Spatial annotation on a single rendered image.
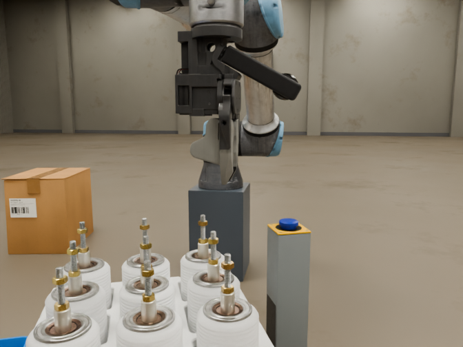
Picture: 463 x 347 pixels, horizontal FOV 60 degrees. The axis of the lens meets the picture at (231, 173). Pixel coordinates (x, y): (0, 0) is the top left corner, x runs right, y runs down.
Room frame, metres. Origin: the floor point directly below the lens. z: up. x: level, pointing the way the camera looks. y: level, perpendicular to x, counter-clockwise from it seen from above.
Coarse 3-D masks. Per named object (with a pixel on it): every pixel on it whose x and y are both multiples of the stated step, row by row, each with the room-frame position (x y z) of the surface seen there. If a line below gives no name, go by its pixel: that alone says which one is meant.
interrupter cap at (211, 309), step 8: (208, 304) 0.59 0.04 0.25; (216, 304) 0.59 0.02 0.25; (240, 304) 0.59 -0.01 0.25; (248, 304) 0.59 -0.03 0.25; (208, 312) 0.57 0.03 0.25; (216, 312) 0.57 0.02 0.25; (240, 312) 0.57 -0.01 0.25; (248, 312) 0.56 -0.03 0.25; (216, 320) 0.54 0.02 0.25; (224, 320) 0.54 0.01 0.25; (232, 320) 0.54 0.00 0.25; (240, 320) 0.55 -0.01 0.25
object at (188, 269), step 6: (222, 258) 0.80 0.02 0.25; (186, 264) 0.77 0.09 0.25; (192, 264) 0.77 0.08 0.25; (198, 264) 0.77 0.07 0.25; (204, 264) 0.77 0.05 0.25; (186, 270) 0.77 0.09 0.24; (192, 270) 0.76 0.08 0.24; (198, 270) 0.76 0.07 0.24; (186, 276) 0.77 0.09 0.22; (192, 276) 0.76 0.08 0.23; (186, 282) 0.77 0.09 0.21; (186, 288) 0.77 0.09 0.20; (186, 294) 0.77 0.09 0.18; (186, 300) 0.77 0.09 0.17
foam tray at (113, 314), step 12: (120, 288) 0.81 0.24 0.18; (180, 288) 0.84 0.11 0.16; (180, 300) 0.75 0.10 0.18; (108, 312) 0.70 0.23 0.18; (180, 312) 0.70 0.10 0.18; (36, 324) 0.66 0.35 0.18; (108, 324) 0.70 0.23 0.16; (108, 336) 0.62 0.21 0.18; (192, 336) 0.62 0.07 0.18; (264, 336) 0.62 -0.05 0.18
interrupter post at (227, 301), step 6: (222, 294) 0.57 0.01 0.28; (228, 294) 0.57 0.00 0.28; (234, 294) 0.57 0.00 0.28; (222, 300) 0.57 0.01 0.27; (228, 300) 0.57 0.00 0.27; (234, 300) 0.57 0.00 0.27; (222, 306) 0.57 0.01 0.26; (228, 306) 0.57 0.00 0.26; (234, 306) 0.58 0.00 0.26; (222, 312) 0.57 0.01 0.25; (228, 312) 0.57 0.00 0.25
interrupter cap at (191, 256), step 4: (188, 252) 0.82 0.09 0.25; (192, 252) 0.83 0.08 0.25; (196, 252) 0.83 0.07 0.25; (216, 252) 0.83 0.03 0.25; (188, 256) 0.80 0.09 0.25; (192, 256) 0.80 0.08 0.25; (196, 256) 0.81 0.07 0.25; (216, 256) 0.80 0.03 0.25; (220, 256) 0.80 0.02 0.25; (188, 260) 0.78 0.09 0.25; (192, 260) 0.78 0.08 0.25; (196, 260) 0.77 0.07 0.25; (200, 260) 0.78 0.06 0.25; (204, 260) 0.78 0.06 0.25
